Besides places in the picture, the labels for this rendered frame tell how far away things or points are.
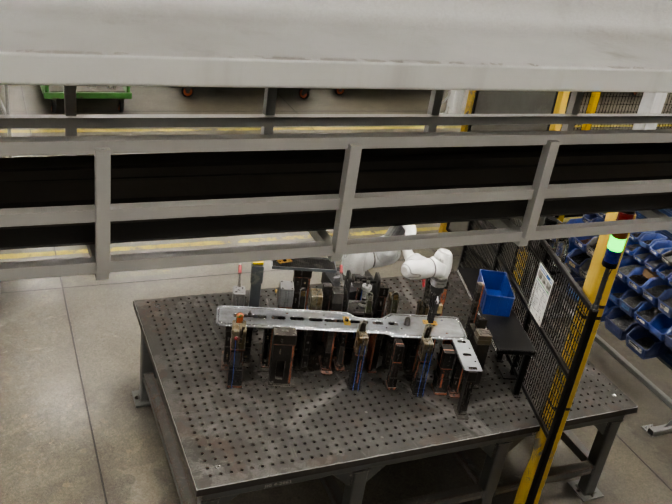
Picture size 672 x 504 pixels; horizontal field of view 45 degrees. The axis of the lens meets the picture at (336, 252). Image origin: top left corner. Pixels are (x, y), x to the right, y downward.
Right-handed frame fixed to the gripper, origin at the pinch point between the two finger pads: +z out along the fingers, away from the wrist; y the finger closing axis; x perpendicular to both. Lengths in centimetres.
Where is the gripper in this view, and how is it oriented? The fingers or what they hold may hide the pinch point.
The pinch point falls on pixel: (431, 316)
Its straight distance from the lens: 449.1
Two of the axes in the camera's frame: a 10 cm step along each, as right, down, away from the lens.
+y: 1.1, 4.8, -8.7
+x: 9.9, 0.6, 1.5
